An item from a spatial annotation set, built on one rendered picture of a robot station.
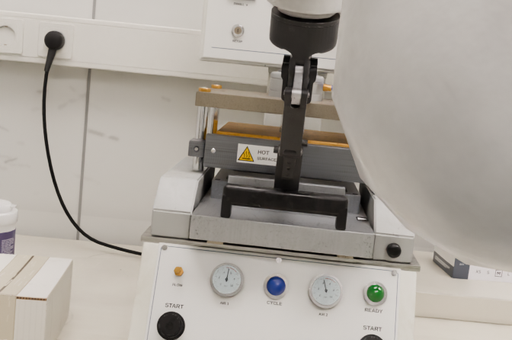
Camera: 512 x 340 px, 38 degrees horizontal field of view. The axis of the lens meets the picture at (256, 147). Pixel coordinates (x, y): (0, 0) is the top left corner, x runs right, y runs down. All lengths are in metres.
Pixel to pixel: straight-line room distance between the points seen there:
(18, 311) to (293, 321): 0.34
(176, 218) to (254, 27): 0.41
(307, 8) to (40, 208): 1.00
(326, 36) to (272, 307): 0.33
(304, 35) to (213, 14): 0.46
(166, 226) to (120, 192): 0.67
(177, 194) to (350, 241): 0.23
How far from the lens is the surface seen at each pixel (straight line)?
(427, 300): 1.33
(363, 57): 0.20
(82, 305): 1.23
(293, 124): 0.81
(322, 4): 0.77
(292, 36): 0.79
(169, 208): 0.93
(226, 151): 1.00
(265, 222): 0.89
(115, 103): 1.58
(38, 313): 0.99
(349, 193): 1.01
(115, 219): 1.61
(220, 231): 0.89
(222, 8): 1.23
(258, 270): 0.92
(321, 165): 1.00
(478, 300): 1.36
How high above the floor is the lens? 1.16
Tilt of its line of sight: 7 degrees down
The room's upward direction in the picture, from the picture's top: 6 degrees clockwise
